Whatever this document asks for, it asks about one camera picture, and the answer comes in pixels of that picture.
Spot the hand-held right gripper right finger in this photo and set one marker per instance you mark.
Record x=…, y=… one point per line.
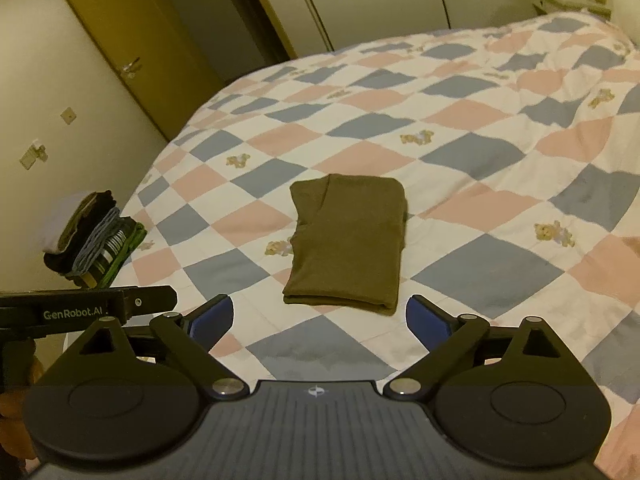
x=424, y=320

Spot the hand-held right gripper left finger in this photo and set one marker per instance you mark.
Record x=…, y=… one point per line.
x=212, y=321

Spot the olive green sweater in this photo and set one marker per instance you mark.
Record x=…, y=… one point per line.
x=350, y=240

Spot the stack of folded clothes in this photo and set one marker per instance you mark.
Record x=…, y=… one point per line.
x=95, y=240

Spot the person's left hand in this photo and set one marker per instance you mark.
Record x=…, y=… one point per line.
x=12, y=420

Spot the pink blue checkered blanket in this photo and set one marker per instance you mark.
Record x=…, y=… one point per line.
x=475, y=125

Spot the wooden door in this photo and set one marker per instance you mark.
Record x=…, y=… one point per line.
x=135, y=25

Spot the grey door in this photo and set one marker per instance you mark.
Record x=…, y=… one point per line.
x=225, y=10

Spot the white pillow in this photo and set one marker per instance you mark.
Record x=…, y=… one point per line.
x=627, y=15

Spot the wall socket plate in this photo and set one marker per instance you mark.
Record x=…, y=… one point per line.
x=34, y=156

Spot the wall light switch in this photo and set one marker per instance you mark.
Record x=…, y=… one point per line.
x=67, y=115

